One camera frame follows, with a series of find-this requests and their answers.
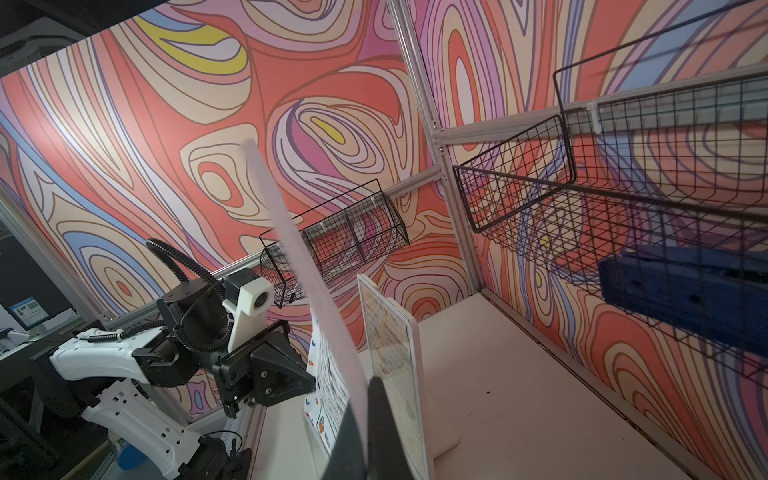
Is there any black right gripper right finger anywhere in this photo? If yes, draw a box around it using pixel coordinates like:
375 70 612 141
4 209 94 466
367 377 413 480

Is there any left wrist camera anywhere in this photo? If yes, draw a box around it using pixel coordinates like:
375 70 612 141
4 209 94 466
222 268 274 353

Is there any black wire basket wall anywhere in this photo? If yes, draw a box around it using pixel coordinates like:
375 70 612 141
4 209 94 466
454 1 767 386
258 180 410 308

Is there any black wire basket left wall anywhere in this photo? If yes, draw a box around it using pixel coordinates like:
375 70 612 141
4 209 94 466
258 180 410 308

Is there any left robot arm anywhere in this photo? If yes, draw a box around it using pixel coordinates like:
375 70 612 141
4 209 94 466
29 239 315 479

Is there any blue stapler in basket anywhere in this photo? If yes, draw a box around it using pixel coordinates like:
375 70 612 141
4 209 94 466
598 245 767 357

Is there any white board panel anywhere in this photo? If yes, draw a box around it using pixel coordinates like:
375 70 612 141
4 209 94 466
357 274 460 479

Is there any computer monitor outside cell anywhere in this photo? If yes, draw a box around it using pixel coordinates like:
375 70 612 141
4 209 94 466
9 297 51 330

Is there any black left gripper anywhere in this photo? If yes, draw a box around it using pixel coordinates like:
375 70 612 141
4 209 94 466
211 320 316 419

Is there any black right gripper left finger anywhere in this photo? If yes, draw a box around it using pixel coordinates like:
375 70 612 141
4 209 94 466
322 405 367 480

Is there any hand-drawn colourful menu sheet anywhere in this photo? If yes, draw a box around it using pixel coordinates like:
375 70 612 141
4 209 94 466
242 138 368 467

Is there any black wire basket back wall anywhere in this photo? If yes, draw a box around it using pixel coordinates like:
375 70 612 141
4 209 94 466
454 1 767 386

